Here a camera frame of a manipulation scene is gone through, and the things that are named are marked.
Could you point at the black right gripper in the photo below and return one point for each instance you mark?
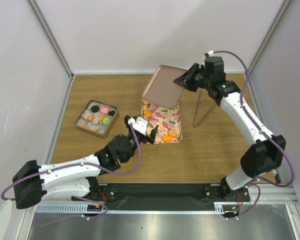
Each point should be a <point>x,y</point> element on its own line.
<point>185,79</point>

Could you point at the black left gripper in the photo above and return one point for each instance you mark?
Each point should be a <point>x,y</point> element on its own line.
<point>146,138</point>

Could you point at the pink tin lid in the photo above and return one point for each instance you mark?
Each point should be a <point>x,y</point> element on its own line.
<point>161,89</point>

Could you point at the black sandwich cookie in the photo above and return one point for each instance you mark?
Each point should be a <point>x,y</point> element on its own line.
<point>95,108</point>
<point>111,113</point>

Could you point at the metal tongs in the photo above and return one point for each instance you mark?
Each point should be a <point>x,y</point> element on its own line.
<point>203,109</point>

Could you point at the green round cookie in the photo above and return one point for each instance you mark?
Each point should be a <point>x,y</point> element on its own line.
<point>106,121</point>

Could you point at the pink oval cookie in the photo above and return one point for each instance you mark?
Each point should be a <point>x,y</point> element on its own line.
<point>104,110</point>

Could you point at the brown chip cookie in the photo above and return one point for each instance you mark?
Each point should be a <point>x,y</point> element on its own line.
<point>100,117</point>

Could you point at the orange swirl cookie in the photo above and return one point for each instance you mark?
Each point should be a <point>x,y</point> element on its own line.
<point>147,113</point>
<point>90,118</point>

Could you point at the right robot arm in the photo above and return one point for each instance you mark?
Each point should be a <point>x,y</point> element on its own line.
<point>265,150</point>

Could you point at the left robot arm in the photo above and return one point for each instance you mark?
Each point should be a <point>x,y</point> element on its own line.
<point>77,178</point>

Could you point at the floral serving tray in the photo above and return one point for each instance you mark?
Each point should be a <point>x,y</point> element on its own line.
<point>166,119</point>

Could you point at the gold cookie tin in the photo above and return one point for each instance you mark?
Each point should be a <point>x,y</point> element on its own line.
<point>101,104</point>

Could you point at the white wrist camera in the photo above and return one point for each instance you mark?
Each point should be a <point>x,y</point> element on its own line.
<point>139,124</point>
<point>209,54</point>

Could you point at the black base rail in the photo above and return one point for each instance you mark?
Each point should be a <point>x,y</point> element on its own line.
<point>164,193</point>

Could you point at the grey slotted cable duct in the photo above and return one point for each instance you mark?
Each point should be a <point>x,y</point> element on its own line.
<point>127,208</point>

